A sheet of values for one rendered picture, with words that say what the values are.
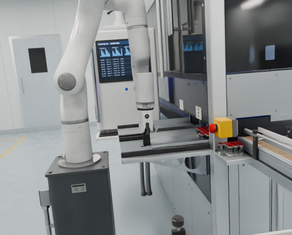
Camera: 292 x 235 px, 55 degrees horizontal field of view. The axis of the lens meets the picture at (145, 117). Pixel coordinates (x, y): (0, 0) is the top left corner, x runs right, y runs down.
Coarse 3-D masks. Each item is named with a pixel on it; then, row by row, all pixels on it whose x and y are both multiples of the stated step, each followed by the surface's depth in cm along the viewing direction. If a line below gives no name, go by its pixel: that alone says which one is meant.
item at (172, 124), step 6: (156, 120) 184; (162, 120) 185; (168, 120) 185; (174, 120) 186; (180, 120) 186; (186, 120) 187; (156, 126) 180; (162, 126) 179; (168, 126) 178; (174, 126) 176; (180, 126) 160; (186, 126) 161; (192, 126) 161; (198, 126) 162
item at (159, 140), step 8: (192, 128) 153; (152, 136) 150; (160, 136) 151; (168, 136) 152; (176, 136) 151; (184, 136) 150; (192, 136) 149; (152, 144) 139; (160, 144) 138; (168, 144) 125; (176, 144) 126; (184, 144) 126; (192, 144) 127
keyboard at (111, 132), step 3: (111, 129) 208; (114, 129) 208; (117, 129) 206; (102, 132) 199; (105, 132) 198; (108, 132) 197; (111, 132) 201; (114, 132) 201; (117, 132) 198; (99, 135) 196; (102, 135) 196; (105, 135) 196; (108, 135) 196; (111, 135) 197; (114, 135) 197
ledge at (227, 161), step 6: (216, 156) 119; (222, 156) 114; (234, 156) 113; (240, 156) 112; (246, 156) 112; (228, 162) 109; (234, 162) 109; (240, 162) 109; (246, 162) 110; (252, 162) 110
